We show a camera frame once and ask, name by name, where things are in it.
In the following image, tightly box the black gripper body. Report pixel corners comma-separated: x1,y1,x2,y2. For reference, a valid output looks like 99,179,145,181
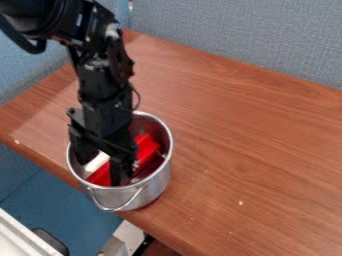
66,57,136,157

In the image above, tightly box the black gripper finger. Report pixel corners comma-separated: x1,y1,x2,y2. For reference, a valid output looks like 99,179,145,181
68,128,99,165
109,156,136,186

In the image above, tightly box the red plastic block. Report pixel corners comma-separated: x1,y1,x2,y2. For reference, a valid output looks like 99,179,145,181
84,133,164,187

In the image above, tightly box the metal pot with handle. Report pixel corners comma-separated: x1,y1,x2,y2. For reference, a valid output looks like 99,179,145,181
66,111,173,212

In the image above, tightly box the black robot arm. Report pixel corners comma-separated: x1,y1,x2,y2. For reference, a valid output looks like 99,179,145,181
0,0,139,186

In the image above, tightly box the black object under table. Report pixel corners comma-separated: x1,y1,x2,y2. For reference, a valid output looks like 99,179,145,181
32,228,69,256

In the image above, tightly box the white appliance at bottom left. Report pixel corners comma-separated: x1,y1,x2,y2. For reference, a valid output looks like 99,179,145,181
0,208,57,256

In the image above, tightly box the grey metal table frame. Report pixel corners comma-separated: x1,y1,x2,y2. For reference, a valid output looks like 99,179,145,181
96,221,153,256

